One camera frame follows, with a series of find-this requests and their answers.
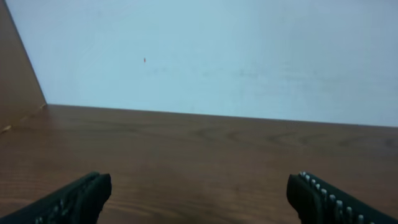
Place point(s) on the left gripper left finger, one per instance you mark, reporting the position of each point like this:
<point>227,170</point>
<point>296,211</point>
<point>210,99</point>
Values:
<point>79,202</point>

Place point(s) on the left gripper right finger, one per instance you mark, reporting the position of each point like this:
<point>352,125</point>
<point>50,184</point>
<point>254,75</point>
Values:
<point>318,202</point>

